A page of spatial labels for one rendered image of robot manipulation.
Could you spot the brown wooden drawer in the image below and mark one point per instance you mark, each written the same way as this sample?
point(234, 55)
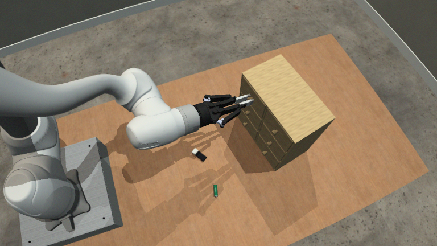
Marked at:
point(258, 105)
point(253, 116)
point(272, 144)
point(247, 124)
point(267, 152)
point(277, 131)

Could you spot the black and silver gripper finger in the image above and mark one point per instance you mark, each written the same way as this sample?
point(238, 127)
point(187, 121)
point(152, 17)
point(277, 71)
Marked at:
point(224, 100)
point(234, 110)

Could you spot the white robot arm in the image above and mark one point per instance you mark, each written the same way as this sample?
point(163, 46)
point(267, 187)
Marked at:
point(29, 129)

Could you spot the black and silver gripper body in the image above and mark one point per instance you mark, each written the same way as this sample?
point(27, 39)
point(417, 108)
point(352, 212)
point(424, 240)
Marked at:
point(205, 113)

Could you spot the tall wooden chest of drawers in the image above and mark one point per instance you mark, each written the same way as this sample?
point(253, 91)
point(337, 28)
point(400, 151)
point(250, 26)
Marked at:
point(293, 103)

